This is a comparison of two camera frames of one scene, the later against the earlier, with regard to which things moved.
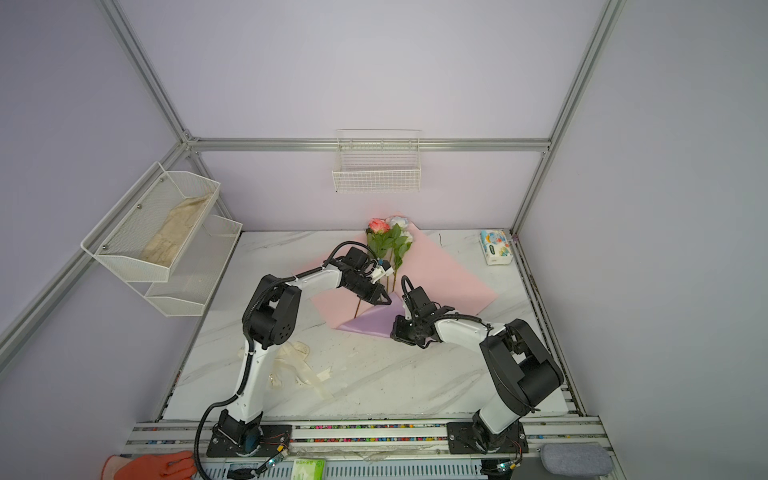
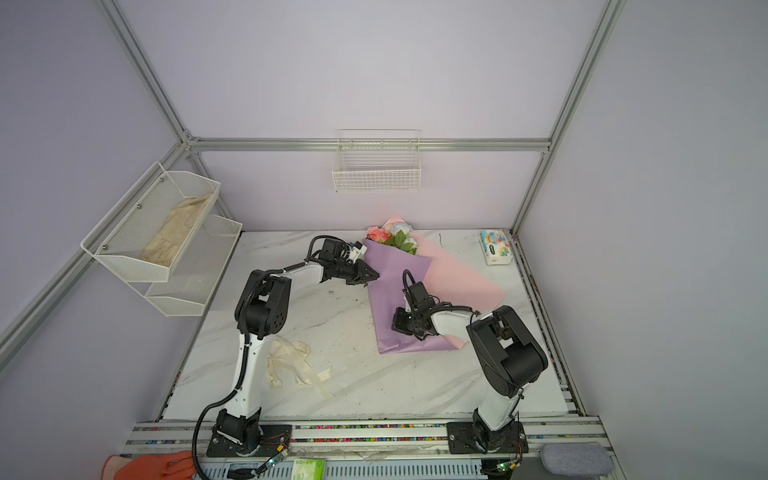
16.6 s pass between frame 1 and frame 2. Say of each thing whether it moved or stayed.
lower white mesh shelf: stayed
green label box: stayed
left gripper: moved
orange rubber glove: stayed
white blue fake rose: moved
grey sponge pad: stayed
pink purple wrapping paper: moved
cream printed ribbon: stayed
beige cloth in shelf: stayed
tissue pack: stayed
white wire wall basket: stayed
